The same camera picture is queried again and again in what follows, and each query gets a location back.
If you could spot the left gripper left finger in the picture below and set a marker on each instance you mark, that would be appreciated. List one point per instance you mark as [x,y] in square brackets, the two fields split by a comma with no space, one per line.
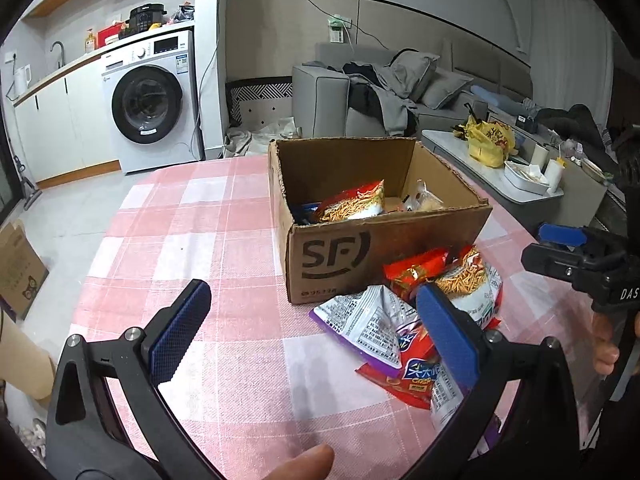
[107,418]

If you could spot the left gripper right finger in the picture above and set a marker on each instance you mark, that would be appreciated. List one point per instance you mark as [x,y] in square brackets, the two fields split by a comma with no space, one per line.
[542,423]

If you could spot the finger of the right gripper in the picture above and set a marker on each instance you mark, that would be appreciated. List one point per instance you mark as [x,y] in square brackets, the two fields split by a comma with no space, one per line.
[562,235]
[553,261]

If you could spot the noodle snack bag white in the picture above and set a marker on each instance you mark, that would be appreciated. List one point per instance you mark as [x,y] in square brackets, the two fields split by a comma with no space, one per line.
[474,286]

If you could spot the red snack bag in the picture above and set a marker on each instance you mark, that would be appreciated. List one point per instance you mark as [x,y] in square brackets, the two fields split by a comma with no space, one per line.
[406,275]

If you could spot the red blue chip bag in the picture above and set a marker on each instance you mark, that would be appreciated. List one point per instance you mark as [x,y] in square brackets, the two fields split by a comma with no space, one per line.
[420,367]

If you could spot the silver purple snack bag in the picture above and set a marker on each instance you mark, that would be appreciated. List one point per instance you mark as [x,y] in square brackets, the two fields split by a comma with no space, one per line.
[370,323]

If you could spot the person's right hand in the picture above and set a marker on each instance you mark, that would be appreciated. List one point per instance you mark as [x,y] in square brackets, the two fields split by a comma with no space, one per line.
[605,352]

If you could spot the person's left hand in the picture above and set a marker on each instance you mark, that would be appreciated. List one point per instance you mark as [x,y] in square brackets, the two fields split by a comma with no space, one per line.
[313,464]

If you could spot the white food container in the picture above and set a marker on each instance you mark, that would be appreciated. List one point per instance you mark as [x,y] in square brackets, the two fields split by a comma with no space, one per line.
[526,178]

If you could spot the yellow plastic bag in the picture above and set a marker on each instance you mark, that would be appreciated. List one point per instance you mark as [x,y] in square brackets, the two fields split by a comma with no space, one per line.
[490,143]

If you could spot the clear wrapped snack in box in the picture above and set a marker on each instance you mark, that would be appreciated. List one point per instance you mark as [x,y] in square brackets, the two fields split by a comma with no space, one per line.
[422,199]

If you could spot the white coffee table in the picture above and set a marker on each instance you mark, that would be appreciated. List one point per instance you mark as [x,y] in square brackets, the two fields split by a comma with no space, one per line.
[528,208]

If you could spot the cardboard box on floor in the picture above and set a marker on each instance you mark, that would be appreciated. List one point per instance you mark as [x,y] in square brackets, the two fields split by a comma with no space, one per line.
[22,272]

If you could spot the pink plaid tablecloth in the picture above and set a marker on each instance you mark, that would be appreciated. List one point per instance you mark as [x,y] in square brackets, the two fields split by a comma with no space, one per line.
[261,382]

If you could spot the noodle snack bag in box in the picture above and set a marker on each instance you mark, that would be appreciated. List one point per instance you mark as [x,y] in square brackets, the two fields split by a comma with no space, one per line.
[364,201]

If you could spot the SF cardboard box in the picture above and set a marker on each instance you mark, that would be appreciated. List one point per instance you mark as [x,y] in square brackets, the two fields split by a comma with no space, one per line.
[322,260]

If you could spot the grey pillow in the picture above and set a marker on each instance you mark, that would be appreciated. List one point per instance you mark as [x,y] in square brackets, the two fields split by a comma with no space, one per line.
[412,71]

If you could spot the grey clothes on sofa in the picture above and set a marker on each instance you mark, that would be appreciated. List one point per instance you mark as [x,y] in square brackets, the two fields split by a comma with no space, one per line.
[367,96]

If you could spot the grey sofa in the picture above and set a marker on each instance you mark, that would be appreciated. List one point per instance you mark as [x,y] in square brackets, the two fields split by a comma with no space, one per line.
[469,76]

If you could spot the white kitchen cabinet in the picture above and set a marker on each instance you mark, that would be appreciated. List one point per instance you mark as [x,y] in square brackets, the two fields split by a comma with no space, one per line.
[65,126]

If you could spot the white cloth on floor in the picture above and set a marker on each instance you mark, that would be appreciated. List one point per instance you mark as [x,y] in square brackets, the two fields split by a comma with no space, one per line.
[241,142]

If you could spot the white washing machine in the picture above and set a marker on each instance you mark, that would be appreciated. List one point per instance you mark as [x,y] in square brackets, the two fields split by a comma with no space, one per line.
[151,102]

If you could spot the white electric kettle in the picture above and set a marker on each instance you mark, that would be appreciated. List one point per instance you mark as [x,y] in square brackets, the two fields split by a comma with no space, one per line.
[22,79]

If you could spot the kitchen faucet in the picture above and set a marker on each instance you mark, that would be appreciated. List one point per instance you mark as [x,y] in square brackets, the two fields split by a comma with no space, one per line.
[58,48]

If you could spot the yellow bottle on counter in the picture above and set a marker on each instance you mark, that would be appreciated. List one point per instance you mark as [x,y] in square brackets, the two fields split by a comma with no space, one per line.
[90,41]

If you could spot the red box on counter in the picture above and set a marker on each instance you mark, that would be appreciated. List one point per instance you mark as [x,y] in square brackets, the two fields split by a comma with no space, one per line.
[109,34]

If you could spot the black rice cooker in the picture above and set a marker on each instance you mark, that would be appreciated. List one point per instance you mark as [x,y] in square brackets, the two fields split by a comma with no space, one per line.
[143,17]

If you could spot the wall power strip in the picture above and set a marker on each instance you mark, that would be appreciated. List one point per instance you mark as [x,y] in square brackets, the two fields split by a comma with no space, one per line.
[339,29]

